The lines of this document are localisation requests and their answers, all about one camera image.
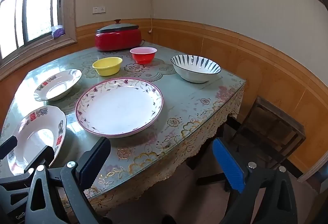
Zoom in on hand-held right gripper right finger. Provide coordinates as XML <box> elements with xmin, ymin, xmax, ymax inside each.
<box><xmin>212</xmin><ymin>138</ymin><xmax>300</xmax><ymax>224</ymax></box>

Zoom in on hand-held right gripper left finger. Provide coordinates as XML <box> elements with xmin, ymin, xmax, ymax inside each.
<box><xmin>24</xmin><ymin>137</ymin><xmax>112</xmax><ymax>224</ymax></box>

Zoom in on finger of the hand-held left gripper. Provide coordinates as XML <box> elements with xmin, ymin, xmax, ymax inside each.
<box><xmin>0</xmin><ymin>135</ymin><xmax>18</xmax><ymax>161</ymax></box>
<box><xmin>24</xmin><ymin>147</ymin><xmax>56</xmax><ymax>176</ymax></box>

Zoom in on white plate with red marks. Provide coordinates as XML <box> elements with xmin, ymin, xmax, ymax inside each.
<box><xmin>7</xmin><ymin>105</ymin><xmax>67</xmax><ymax>176</ymax></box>
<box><xmin>34</xmin><ymin>69</ymin><xmax>82</xmax><ymax>101</ymax></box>

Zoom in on white floral bowl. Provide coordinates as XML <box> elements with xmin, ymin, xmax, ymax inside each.
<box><xmin>75</xmin><ymin>77</ymin><xmax>164</xmax><ymax>139</ymax></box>

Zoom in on yellow plastic bowl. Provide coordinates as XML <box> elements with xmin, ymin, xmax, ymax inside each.
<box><xmin>92</xmin><ymin>57</ymin><xmax>123</xmax><ymax>76</ymax></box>

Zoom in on blue striped ceramic bowl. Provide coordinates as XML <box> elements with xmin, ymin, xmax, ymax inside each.
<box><xmin>171</xmin><ymin>55</ymin><xmax>221</xmax><ymax>83</ymax></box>

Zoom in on red plastic bowl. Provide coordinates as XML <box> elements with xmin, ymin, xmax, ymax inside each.
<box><xmin>130</xmin><ymin>47</ymin><xmax>157</xmax><ymax>64</ymax></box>

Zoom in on wooden stool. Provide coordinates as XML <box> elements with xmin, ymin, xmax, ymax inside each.
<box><xmin>228</xmin><ymin>96</ymin><xmax>306</xmax><ymax>176</ymax></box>

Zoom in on floral green tablecloth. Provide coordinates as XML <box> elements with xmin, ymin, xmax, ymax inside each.
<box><xmin>0</xmin><ymin>43</ymin><xmax>246</xmax><ymax>217</ymax></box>

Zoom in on red electric cooking pot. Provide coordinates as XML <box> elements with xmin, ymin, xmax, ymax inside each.
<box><xmin>95</xmin><ymin>28</ymin><xmax>142</xmax><ymax>51</ymax></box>

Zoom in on purple item on windowsill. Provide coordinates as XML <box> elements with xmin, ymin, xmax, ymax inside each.
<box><xmin>51</xmin><ymin>25</ymin><xmax>64</xmax><ymax>38</ymax></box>

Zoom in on grey pot lid red knob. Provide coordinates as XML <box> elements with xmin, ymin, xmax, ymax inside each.
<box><xmin>96</xmin><ymin>19</ymin><xmax>140</xmax><ymax>34</ymax></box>

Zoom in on window with metal frame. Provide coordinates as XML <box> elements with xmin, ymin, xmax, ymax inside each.
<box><xmin>0</xmin><ymin>0</ymin><xmax>77</xmax><ymax>66</ymax></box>

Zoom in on white wall cable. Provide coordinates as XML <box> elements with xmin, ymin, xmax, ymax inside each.
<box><xmin>148</xmin><ymin>9</ymin><xmax>155</xmax><ymax>34</ymax></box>

